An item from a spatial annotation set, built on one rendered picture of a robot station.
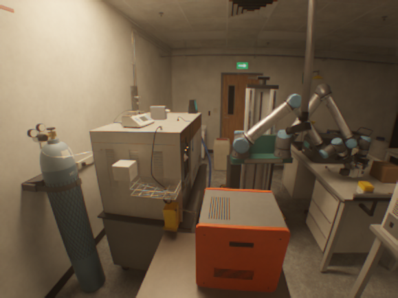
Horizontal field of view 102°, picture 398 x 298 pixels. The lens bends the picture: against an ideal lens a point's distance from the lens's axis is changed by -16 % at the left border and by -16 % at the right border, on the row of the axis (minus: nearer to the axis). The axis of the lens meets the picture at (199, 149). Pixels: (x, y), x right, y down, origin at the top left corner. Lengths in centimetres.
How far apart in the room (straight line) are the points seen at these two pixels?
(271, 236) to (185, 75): 478
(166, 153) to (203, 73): 408
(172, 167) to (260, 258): 78
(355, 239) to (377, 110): 476
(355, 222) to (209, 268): 158
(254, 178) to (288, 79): 353
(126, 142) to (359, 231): 225
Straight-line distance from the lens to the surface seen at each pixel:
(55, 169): 152
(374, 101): 657
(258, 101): 218
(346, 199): 190
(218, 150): 410
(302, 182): 310
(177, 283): 123
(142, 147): 137
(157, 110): 183
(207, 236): 93
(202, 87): 521
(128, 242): 188
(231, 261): 104
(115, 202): 169
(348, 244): 243
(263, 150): 221
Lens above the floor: 170
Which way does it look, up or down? 17 degrees down
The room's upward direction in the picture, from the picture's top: straight up
